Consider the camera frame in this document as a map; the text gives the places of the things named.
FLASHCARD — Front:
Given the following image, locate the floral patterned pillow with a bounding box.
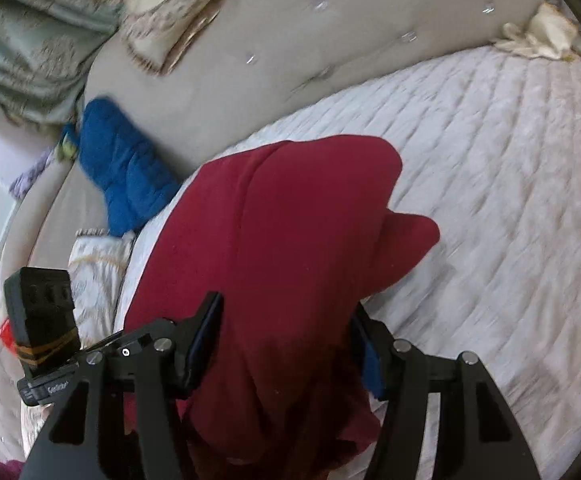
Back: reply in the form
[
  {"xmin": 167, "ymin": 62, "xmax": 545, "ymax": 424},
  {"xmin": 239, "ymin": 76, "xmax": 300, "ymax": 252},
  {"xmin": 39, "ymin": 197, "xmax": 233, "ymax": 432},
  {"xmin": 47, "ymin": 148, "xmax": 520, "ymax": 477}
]
[{"xmin": 108, "ymin": 0, "xmax": 257, "ymax": 75}]

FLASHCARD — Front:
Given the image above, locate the blue cloth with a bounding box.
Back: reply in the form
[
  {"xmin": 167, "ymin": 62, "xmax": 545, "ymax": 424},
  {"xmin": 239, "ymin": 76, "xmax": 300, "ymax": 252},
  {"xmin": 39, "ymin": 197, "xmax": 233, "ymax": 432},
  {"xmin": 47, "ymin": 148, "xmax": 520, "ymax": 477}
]
[{"xmin": 77, "ymin": 96, "xmax": 182, "ymax": 237}]

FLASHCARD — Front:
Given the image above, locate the cream embroidered pillow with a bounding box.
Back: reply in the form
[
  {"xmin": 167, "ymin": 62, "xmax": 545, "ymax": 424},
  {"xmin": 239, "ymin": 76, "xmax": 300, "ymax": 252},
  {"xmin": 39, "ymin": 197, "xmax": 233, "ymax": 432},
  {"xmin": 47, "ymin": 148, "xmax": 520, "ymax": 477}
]
[{"xmin": 67, "ymin": 229, "xmax": 137, "ymax": 352}]

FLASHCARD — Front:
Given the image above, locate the dark red garment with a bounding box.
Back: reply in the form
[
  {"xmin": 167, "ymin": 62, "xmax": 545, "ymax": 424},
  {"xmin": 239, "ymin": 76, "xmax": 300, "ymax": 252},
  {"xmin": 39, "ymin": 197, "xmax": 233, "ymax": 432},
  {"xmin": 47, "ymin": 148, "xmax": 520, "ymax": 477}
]
[{"xmin": 123, "ymin": 134, "xmax": 441, "ymax": 480}]

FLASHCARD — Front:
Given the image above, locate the small red item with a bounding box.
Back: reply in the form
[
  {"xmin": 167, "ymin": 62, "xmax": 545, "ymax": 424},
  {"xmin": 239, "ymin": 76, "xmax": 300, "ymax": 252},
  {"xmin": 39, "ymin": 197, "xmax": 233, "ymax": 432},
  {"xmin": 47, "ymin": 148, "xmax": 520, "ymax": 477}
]
[{"xmin": 0, "ymin": 319, "xmax": 20, "ymax": 352}]

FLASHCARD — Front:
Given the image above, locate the green patterned fabric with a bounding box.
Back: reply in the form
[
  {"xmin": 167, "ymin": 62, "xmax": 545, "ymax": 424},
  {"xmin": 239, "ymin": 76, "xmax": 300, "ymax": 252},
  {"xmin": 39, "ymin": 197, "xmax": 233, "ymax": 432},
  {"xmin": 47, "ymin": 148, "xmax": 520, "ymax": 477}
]
[{"xmin": 0, "ymin": 0, "xmax": 124, "ymax": 128}]

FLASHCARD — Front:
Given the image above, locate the cream crumpled cloth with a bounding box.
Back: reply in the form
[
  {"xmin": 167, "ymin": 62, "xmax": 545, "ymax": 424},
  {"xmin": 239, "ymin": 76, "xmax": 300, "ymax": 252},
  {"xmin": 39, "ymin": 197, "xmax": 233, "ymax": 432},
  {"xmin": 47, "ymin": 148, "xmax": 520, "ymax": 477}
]
[{"xmin": 491, "ymin": 2, "xmax": 580, "ymax": 62}]

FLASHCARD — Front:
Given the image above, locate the white quilted bedspread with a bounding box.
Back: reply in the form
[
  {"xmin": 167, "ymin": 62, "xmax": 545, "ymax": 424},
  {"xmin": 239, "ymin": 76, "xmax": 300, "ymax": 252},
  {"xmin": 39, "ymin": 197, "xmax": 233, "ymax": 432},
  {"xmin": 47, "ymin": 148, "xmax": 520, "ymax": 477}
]
[{"xmin": 115, "ymin": 42, "xmax": 581, "ymax": 480}]

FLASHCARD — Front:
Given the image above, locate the purple cloth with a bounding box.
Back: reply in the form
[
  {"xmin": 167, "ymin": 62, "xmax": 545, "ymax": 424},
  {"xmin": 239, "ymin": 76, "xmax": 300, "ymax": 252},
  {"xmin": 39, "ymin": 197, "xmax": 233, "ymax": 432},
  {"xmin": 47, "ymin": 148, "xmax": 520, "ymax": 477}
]
[{"xmin": 9, "ymin": 147, "xmax": 55, "ymax": 202}]

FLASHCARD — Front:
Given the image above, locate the beige tufted headboard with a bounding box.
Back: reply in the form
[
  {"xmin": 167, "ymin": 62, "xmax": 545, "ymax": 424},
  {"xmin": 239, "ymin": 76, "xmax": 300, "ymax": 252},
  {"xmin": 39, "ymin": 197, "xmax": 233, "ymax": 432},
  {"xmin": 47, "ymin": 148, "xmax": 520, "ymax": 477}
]
[{"xmin": 18, "ymin": 0, "xmax": 567, "ymax": 293}]

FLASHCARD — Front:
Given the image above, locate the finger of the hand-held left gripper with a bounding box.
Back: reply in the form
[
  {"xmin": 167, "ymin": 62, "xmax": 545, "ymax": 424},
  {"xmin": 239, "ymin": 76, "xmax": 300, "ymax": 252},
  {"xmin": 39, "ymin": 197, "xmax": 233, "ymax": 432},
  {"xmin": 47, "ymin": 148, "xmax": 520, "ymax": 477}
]
[{"xmin": 78, "ymin": 327, "xmax": 155, "ymax": 378}]

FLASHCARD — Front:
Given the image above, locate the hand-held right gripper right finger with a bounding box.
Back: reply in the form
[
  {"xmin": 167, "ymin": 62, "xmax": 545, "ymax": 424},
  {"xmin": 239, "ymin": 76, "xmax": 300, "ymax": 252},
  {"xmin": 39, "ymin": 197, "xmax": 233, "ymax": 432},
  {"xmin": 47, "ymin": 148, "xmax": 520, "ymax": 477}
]
[{"xmin": 349, "ymin": 304, "xmax": 541, "ymax": 480}]

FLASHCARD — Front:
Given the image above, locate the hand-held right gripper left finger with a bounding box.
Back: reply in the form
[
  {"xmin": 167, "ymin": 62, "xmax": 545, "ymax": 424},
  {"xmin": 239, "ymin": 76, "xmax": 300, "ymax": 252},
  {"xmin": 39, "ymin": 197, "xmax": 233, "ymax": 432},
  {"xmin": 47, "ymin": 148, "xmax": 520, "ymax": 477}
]
[{"xmin": 20, "ymin": 290, "xmax": 224, "ymax": 480}]

